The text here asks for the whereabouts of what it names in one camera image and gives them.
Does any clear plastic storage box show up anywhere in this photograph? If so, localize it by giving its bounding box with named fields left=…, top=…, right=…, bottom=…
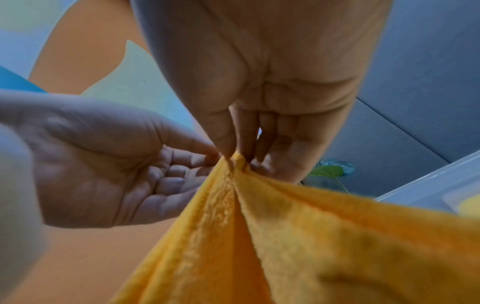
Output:
left=374, top=149, right=480, bottom=214

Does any green leafy plant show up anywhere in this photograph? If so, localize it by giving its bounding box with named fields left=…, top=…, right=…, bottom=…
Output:
left=306, top=158, right=358, bottom=194

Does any person's right hand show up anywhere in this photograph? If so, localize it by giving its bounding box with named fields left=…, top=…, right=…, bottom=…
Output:
left=129, top=0, right=395, bottom=184

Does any person's left hand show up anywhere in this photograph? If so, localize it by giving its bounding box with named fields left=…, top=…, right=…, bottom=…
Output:
left=0, top=90, right=223, bottom=229

